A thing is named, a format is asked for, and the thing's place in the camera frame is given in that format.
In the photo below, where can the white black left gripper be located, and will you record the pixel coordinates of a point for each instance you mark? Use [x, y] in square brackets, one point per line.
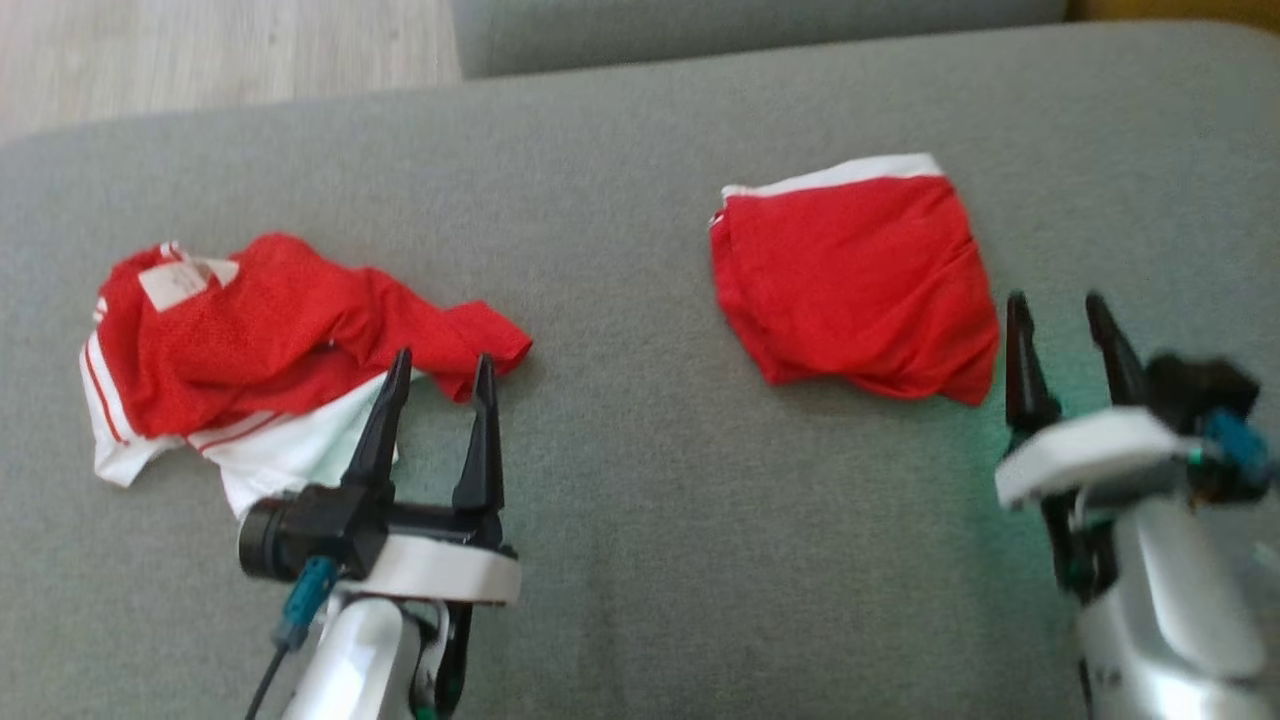
[440, 570]

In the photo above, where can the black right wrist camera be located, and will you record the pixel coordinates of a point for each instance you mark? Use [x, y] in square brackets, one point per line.
[1200, 385]

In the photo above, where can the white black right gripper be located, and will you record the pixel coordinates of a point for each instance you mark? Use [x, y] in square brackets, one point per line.
[1090, 450]

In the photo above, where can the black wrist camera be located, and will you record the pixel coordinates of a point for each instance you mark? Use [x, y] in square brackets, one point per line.
[280, 535]
[1200, 385]

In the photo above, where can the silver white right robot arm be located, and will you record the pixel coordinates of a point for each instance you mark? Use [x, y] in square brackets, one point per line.
[1170, 600]

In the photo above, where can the red and white mesh jersey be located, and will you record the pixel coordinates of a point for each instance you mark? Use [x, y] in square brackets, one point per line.
[250, 340]

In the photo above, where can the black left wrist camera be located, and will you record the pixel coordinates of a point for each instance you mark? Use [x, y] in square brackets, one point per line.
[280, 535]

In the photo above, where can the red shorts with white trim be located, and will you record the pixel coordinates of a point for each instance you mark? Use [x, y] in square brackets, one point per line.
[860, 290]

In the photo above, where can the yellow sofa backrest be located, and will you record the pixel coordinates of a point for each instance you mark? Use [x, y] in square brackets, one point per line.
[1180, 10]

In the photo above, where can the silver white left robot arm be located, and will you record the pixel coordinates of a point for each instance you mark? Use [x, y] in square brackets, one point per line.
[350, 660]

